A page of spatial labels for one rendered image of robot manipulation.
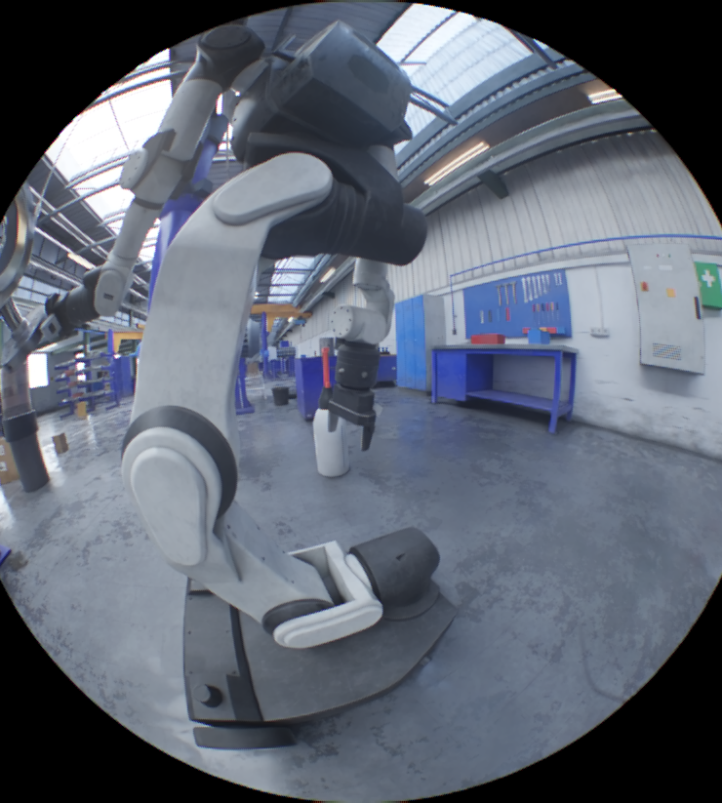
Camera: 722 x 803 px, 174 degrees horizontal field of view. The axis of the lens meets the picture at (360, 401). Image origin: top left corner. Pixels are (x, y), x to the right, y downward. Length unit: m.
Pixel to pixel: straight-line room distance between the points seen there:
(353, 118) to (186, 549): 0.57
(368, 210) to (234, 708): 0.81
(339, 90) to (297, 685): 0.93
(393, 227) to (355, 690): 0.77
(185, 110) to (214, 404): 0.49
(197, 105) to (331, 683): 1.02
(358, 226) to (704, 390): 3.28
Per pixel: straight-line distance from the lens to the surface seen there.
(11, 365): 0.80
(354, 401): 0.48
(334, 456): 1.45
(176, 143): 0.50
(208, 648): 0.64
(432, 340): 4.22
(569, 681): 0.87
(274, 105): 0.41
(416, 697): 0.74
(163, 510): 0.26
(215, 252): 0.26
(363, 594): 0.46
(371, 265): 0.48
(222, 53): 0.57
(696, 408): 3.29
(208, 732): 0.60
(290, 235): 0.32
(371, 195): 0.36
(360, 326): 0.44
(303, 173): 0.31
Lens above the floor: 0.72
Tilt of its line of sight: 11 degrees down
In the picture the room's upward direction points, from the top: 2 degrees counter-clockwise
